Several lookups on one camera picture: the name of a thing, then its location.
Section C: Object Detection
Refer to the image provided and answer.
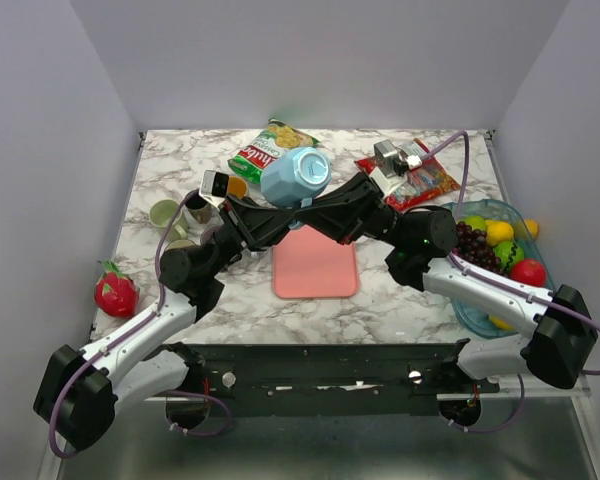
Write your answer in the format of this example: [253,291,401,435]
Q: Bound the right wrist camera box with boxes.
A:
[369,140,422,198]

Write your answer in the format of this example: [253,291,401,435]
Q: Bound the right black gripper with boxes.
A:
[290,172,407,249]

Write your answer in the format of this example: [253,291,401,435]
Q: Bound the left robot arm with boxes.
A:
[33,196,295,459]

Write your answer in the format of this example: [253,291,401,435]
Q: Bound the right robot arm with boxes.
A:
[294,173,598,392]

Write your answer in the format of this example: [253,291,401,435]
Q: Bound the yellow lemon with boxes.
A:
[486,220,514,247]

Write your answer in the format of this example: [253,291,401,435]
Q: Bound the light blue mug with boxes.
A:
[260,147,331,209]

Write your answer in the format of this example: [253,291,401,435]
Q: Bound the brown mug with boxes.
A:
[186,195,212,224]

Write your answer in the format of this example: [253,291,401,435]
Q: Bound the yellow banana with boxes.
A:
[488,315,514,331]

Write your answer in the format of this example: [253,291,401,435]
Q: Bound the red dragon fruit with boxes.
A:
[94,261,139,319]

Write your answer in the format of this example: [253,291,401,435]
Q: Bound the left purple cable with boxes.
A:
[48,192,201,460]

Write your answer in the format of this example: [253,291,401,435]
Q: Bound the green mug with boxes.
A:
[149,199,189,242]

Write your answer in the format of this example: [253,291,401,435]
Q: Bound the yellow fruit outside basket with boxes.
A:
[515,218,539,240]

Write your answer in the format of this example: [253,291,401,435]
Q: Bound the purple grapes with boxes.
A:
[453,221,503,273]

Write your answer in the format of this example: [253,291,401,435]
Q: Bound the green pear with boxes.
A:
[463,215,487,231]

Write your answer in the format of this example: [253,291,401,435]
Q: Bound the purple mug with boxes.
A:
[200,225,220,245]

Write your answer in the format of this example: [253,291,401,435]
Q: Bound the blue plastic fruit basket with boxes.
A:
[437,198,564,341]

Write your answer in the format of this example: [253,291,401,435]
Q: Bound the blue glazed mug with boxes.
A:
[227,176,249,198]

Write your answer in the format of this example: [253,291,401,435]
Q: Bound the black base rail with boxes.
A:
[82,339,511,419]

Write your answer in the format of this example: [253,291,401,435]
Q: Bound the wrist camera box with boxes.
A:
[369,140,422,198]
[198,170,229,209]

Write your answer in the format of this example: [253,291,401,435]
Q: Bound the red apple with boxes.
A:
[509,258,547,287]

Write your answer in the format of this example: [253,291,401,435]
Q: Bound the pink tray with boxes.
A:
[272,226,360,299]

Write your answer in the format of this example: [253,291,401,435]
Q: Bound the purple cable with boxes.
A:
[48,192,201,460]
[414,129,600,376]

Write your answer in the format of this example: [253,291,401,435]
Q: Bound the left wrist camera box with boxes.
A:
[198,170,229,209]

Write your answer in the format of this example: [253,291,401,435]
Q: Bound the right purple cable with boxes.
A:
[414,129,600,376]

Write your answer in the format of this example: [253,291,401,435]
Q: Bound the green chips bag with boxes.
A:
[228,118,320,185]

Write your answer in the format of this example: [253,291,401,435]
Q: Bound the red snack bag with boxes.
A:
[354,138,460,212]

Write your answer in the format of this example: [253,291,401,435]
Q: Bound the cream mug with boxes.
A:
[164,239,197,251]

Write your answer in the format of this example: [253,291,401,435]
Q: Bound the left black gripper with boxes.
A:
[201,193,297,280]

